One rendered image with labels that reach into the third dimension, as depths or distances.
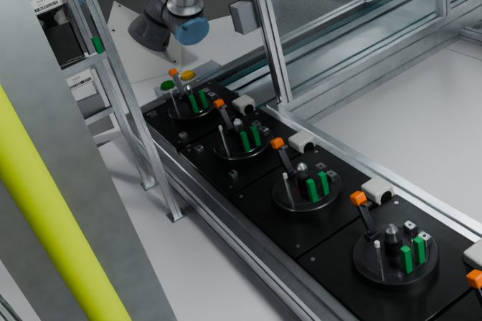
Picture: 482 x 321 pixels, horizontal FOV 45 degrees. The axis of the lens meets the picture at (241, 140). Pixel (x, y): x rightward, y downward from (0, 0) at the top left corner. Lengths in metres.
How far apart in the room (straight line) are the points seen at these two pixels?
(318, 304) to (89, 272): 0.81
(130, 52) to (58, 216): 1.85
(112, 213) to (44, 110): 0.05
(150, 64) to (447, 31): 0.97
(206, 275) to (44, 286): 1.02
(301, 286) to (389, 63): 0.84
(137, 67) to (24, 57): 1.87
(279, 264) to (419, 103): 0.70
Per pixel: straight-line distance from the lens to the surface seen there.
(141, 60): 2.04
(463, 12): 1.87
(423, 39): 1.77
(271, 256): 1.10
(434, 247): 1.02
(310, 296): 1.01
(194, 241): 1.32
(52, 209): 0.19
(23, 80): 0.19
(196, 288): 1.22
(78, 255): 0.20
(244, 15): 1.39
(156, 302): 0.25
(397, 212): 1.12
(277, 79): 1.46
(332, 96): 1.59
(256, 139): 1.30
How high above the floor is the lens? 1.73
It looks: 33 degrees down
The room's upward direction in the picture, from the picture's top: 16 degrees counter-clockwise
